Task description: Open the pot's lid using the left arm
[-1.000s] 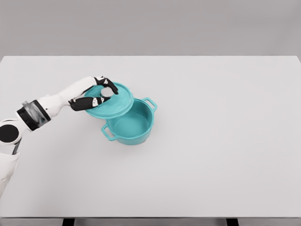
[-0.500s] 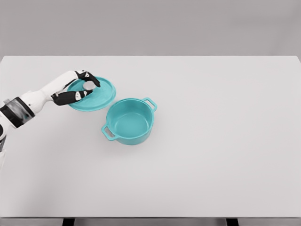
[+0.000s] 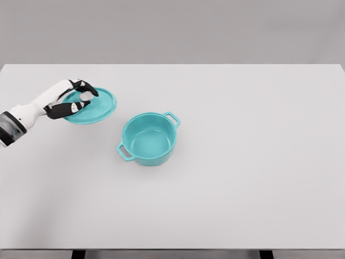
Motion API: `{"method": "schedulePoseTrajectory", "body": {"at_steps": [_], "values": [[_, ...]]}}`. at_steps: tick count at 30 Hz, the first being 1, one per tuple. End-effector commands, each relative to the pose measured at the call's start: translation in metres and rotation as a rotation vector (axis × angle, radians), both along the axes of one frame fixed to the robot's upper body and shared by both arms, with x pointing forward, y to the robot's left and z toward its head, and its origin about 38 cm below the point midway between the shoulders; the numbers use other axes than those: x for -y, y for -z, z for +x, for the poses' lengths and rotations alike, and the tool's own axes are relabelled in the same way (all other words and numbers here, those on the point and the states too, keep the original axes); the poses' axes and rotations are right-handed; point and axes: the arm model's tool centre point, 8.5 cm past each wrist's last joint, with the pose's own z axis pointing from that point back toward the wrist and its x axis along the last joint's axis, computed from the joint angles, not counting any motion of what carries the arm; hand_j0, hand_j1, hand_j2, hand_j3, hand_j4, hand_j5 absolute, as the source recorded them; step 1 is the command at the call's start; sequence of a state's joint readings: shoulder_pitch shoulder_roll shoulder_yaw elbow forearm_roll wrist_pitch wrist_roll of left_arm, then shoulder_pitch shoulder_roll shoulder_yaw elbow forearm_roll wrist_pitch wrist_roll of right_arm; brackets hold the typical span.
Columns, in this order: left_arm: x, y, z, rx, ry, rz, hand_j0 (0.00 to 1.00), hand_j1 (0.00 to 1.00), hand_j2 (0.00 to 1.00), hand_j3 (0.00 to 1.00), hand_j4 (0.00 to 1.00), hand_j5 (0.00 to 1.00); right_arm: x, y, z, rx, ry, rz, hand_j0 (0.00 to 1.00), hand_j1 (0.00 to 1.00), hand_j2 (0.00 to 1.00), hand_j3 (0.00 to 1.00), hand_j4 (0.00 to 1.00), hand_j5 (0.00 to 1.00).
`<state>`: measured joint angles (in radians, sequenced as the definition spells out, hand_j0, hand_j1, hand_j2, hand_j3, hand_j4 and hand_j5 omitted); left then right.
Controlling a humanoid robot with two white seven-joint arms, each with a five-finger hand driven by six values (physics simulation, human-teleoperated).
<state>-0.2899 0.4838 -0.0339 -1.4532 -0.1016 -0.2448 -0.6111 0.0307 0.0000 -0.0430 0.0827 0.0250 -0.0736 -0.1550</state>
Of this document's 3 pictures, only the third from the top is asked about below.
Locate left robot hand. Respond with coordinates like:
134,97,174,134
32,79,99,120

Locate teal pot lid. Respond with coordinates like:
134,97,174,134
57,86,118,125

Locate teal pot with handles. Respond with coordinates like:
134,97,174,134
116,111,181,167

